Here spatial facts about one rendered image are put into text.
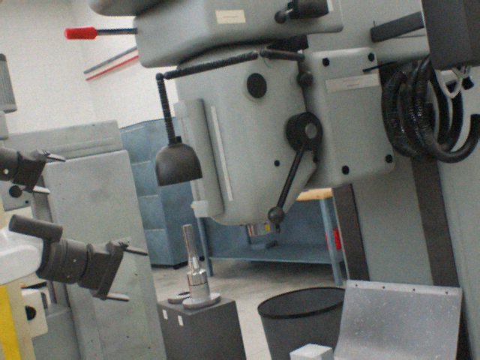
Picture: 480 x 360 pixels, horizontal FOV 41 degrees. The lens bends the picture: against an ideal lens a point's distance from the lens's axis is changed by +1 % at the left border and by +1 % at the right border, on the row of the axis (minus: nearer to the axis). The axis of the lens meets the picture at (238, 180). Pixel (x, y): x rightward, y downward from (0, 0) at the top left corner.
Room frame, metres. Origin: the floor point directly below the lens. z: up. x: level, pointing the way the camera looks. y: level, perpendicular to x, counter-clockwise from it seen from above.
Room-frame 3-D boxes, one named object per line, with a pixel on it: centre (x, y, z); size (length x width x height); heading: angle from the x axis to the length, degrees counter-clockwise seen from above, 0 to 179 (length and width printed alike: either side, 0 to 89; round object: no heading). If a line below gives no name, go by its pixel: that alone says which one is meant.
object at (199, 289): (1.50, 0.14, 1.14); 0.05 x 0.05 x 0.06
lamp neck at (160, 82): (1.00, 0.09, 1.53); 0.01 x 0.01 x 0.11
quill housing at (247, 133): (1.22, -0.03, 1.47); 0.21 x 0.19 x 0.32; 38
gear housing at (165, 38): (1.25, -0.06, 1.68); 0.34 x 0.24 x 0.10; 128
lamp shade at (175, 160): (1.00, 0.09, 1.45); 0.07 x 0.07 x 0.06
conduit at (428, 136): (1.23, -0.36, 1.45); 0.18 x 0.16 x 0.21; 128
